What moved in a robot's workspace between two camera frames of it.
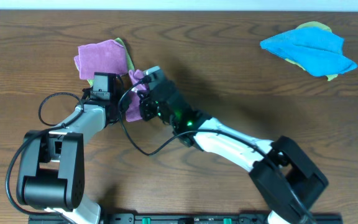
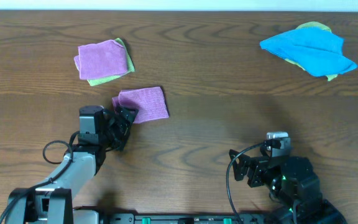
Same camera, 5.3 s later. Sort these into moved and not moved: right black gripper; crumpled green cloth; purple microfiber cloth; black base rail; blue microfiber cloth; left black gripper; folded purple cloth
Moved: left black gripper; right black gripper; purple microfiber cloth
Not moved: crumpled green cloth; blue microfiber cloth; black base rail; folded purple cloth
